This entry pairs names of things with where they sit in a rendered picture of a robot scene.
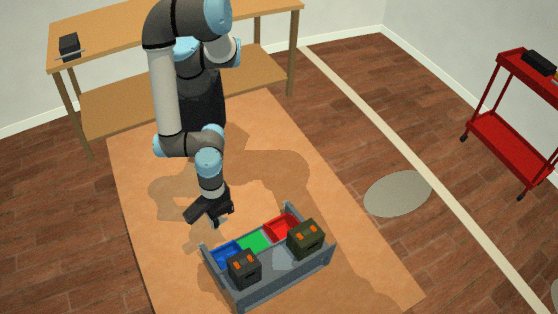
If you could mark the red bin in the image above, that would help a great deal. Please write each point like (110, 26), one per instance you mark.
(280, 225)

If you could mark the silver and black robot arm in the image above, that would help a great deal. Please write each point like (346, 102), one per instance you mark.
(206, 21)

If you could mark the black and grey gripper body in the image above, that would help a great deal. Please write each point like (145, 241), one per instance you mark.
(222, 204)

